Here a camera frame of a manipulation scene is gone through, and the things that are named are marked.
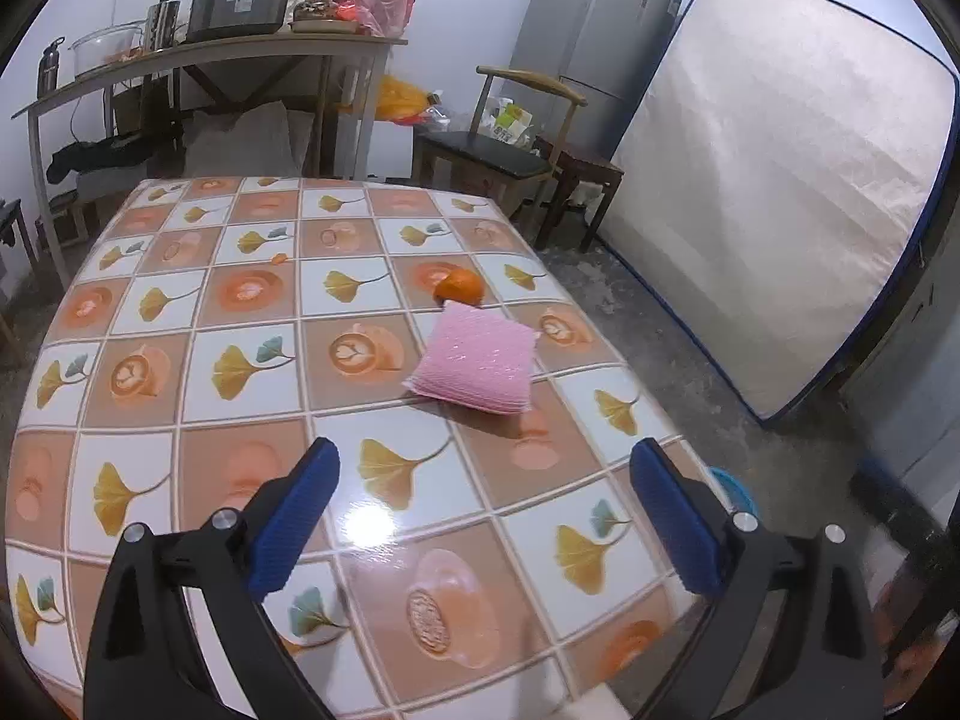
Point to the yellow plastic bag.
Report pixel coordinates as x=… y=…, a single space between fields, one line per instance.
x=400 y=102

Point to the pink sponge cloth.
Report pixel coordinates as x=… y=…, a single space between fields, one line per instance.
x=477 y=359

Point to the patterned tablecloth dining table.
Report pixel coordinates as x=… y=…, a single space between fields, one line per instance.
x=469 y=565

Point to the steel water bottle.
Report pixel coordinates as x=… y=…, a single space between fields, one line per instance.
x=48 y=68

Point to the grey refrigerator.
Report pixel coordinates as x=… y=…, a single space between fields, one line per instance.
x=607 y=50

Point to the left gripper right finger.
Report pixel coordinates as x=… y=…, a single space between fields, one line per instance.
x=822 y=660

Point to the white mattress with blue edge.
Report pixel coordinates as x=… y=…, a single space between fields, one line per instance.
x=777 y=177

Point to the wooden chair black seat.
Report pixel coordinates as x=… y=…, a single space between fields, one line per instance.
x=511 y=168

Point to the glass bowl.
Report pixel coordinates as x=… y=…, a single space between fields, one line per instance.
x=106 y=46

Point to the pink plastic bag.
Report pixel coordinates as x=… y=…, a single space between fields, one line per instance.
x=384 y=18

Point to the blue plastic trash basket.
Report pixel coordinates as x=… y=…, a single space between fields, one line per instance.
x=735 y=491

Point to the orange fruit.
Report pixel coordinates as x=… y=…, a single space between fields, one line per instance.
x=460 y=285

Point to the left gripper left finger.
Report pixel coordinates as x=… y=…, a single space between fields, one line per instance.
x=144 y=659

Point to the grey rice cooker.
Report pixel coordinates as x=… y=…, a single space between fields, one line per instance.
x=214 y=19

